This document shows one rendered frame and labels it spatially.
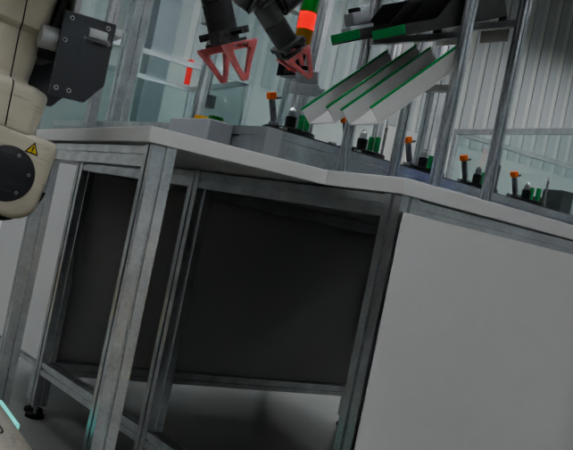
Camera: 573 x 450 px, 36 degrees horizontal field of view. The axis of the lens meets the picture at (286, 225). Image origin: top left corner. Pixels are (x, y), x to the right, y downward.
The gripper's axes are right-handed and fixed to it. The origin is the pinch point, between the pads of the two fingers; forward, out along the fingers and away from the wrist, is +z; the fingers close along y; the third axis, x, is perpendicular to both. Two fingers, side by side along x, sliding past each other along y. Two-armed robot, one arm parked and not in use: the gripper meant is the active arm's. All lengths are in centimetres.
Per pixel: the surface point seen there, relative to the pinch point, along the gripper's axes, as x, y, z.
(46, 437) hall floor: 112, 40, 52
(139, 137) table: 45, -45, -21
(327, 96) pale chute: 0.0, -5.9, 6.0
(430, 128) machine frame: -60, 103, 74
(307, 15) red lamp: -20.1, 38.9, -3.6
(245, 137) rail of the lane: 20.9, 1.0, 4.2
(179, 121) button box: 29.7, 20.3, -4.4
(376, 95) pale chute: -6.1, -19.9, 8.3
